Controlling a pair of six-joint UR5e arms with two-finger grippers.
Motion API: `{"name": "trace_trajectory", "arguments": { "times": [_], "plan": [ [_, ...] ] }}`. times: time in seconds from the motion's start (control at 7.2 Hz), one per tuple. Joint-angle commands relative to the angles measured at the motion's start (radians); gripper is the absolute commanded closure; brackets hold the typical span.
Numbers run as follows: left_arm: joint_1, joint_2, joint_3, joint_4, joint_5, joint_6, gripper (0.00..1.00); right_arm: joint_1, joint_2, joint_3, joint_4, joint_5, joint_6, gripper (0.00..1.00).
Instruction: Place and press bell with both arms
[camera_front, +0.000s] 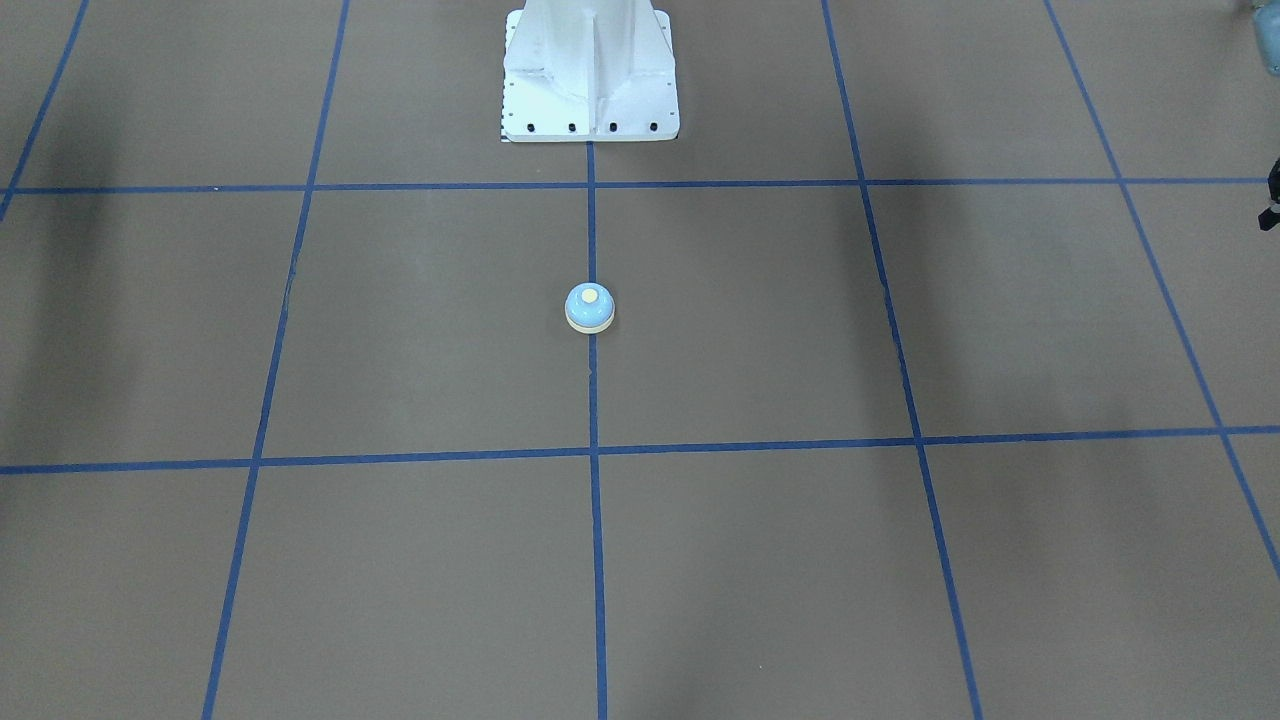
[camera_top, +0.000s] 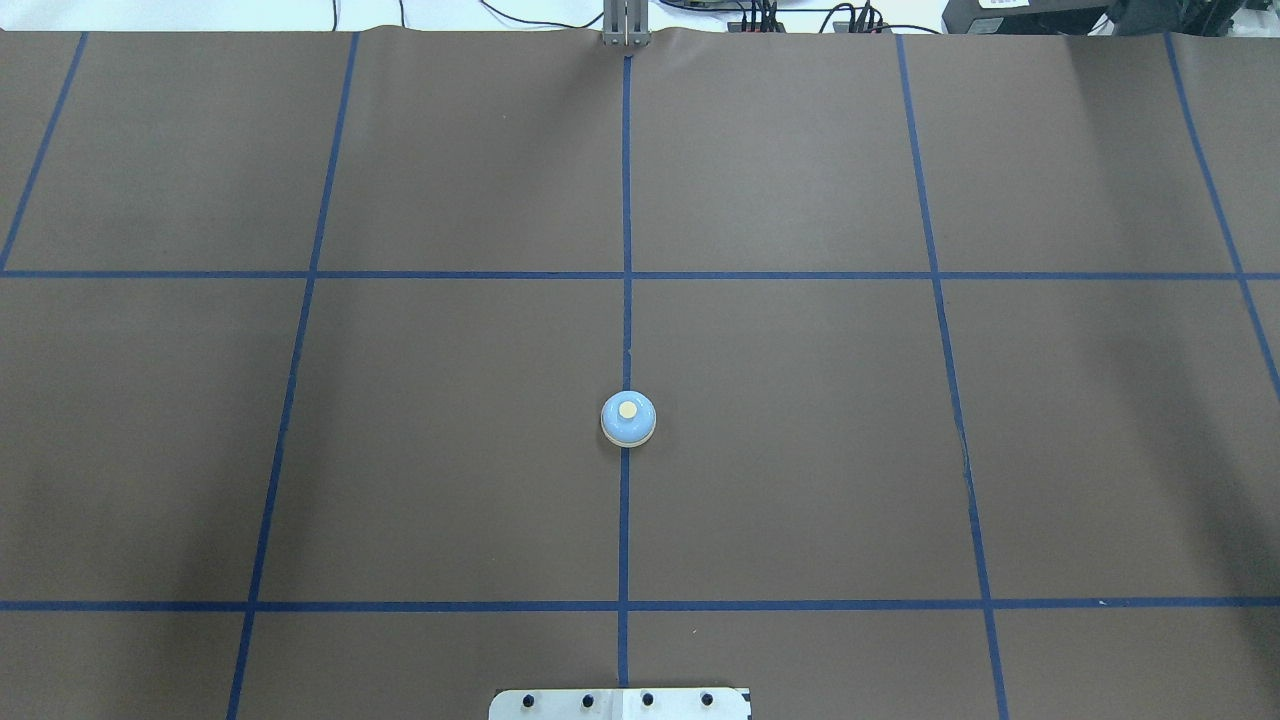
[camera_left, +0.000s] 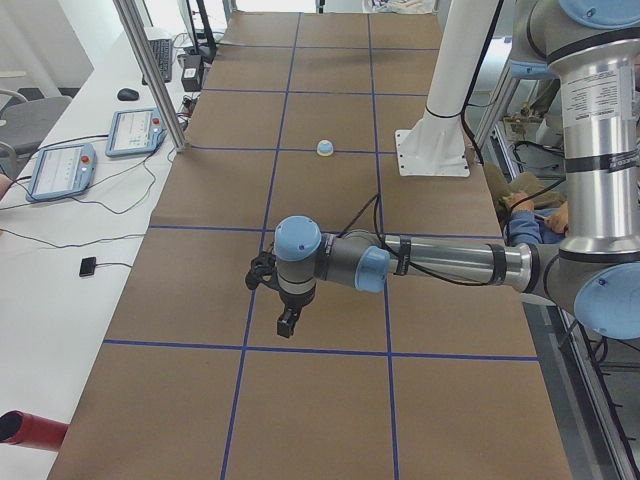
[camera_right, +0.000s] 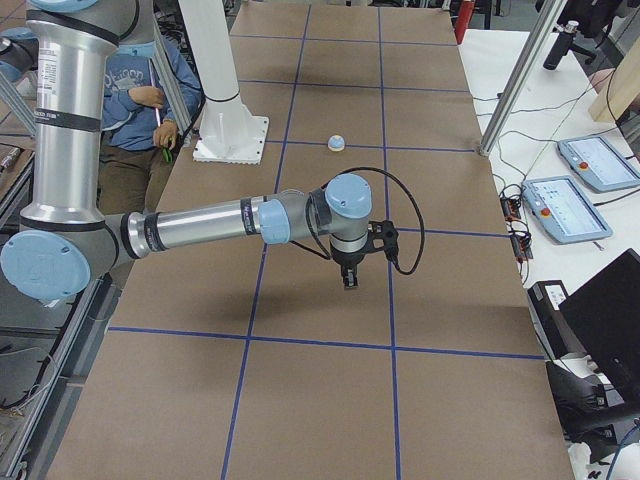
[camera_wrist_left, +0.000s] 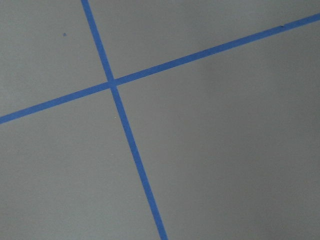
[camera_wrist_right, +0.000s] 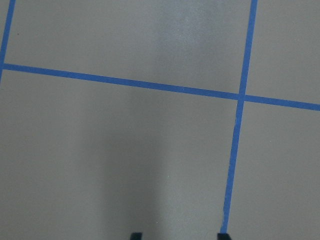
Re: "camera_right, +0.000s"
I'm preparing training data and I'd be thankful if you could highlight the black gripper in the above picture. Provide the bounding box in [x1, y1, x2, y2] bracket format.
[331, 249, 365, 290]

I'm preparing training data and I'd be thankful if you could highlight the blue and cream bell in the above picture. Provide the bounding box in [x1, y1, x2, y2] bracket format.
[327, 135, 346, 152]

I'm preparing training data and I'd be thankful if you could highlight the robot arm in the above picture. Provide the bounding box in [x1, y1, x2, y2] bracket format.
[1, 1, 372, 301]

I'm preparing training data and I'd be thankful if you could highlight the black usb hub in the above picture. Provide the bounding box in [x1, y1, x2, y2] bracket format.
[509, 230, 533, 263]
[500, 195, 522, 222]

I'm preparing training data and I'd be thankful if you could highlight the black power adapter box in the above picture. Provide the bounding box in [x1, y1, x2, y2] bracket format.
[527, 280, 579, 359]

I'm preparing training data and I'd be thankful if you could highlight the near teach pendant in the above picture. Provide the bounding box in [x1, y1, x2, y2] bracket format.
[522, 176, 613, 244]

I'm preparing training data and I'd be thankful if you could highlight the teach pendant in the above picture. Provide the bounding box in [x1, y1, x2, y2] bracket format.
[522, 176, 613, 244]
[557, 135, 639, 193]

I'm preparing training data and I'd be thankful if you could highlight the black laptop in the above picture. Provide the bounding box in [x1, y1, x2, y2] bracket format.
[560, 248, 639, 401]

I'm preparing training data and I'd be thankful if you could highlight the far teach pendant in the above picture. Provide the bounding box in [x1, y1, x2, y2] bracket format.
[557, 135, 639, 193]

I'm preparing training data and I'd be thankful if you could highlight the person in blue hoodie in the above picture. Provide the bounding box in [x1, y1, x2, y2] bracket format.
[98, 53, 180, 215]

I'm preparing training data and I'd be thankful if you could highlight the red cylinder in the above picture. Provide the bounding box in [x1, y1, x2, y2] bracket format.
[454, 0, 475, 45]

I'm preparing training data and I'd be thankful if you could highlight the black handheld cylinder device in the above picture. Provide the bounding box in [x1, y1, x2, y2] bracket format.
[543, 20, 579, 70]

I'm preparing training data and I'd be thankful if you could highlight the white camera post with base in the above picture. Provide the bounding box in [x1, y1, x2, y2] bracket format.
[179, 0, 269, 164]

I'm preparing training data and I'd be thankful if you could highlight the green handled stick tool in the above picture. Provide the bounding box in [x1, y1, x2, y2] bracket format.
[148, 58, 177, 164]

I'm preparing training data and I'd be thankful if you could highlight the aluminium frame post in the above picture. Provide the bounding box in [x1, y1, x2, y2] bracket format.
[478, 0, 567, 157]

